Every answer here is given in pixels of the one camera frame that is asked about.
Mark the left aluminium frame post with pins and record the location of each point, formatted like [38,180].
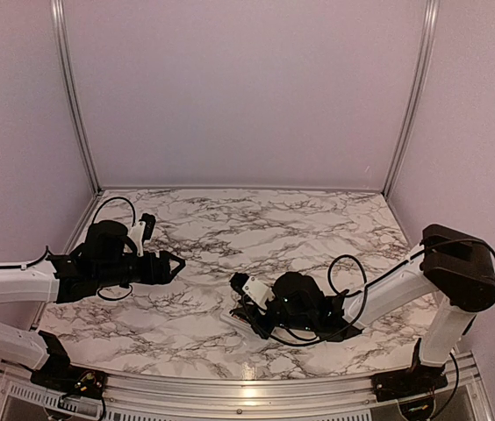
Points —
[62,43]

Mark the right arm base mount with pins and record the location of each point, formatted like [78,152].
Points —
[411,381]

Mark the white remote control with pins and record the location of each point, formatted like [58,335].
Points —
[238,324]

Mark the aluminium frame post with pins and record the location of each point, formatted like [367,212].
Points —
[62,43]
[418,84]

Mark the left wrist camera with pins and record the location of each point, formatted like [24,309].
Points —
[142,232]

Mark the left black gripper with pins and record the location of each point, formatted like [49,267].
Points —
[163,275]

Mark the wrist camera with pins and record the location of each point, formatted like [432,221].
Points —
[257,291]
[142,232]

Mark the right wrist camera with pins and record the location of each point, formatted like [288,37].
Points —
[257,291]

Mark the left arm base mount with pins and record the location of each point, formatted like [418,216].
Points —
[73,381]

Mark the front aluminium rail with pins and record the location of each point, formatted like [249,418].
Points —
[348,397]

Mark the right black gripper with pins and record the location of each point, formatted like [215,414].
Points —
[250,312]

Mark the right aluminium frame post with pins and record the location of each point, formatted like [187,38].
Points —
[418,84]

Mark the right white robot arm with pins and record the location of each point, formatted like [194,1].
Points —
[295,312]

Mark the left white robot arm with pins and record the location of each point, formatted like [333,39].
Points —
[111,255]

